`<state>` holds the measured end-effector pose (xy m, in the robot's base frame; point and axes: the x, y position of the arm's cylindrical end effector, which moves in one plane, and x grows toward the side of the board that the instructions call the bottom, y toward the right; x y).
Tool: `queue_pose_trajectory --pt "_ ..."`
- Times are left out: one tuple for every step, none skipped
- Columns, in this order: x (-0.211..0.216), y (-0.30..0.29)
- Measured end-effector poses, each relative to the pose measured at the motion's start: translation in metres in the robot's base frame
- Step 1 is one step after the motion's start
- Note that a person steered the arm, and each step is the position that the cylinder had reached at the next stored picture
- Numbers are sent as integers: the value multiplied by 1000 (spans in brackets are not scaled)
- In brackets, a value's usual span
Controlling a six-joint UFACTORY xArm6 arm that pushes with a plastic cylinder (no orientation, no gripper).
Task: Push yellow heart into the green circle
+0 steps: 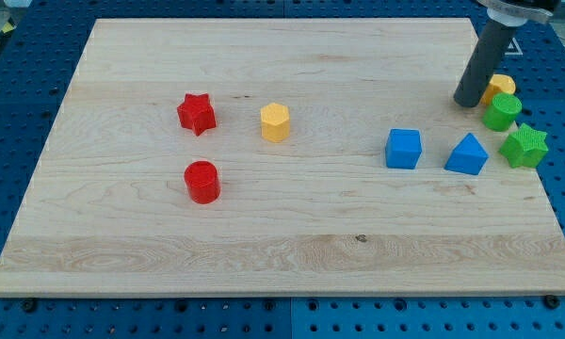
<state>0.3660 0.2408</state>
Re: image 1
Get yellow heart block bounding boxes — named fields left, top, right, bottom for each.
left=480, top=73, right=517, bottom=105

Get blue triangle block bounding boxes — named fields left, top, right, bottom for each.
left=444, top=133, right=489, bottom=175

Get black bolt front right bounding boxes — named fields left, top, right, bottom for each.
left=543, top=295, right=561, bottom=310

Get red star block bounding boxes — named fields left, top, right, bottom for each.
left=177, top=93, right=217, bottom=136

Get green star block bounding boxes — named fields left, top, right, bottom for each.
left=499, top=123, right=549, bottom=169

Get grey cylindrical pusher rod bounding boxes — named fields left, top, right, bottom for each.
left=453, top=19, right=517, bottom=108

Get black bolt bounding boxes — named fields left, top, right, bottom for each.
left=543, top=295, right=561, bottom=310
left=20, top=299, right=38, bottom=314

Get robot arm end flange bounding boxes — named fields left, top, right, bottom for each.
left=476, top=0, right=561, bottom=27

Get green cylinder block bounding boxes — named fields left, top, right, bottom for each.
left=482, top=93, right=523, bottom=132

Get black bolt front left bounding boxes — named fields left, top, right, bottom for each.
left=20, top=299, right=38, bottom=314

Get yellow hexagon block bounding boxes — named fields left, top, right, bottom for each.
left=260, top=103, right=290, bottom=142

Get blue cube block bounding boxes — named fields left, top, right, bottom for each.
left=385, top=128, right=422, bottom=170

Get red cylinder block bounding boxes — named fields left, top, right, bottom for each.
left=184, top=160, right=220, bottom=204

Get wooden board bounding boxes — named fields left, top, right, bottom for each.
left=0, top=18, right=565, bottom=299

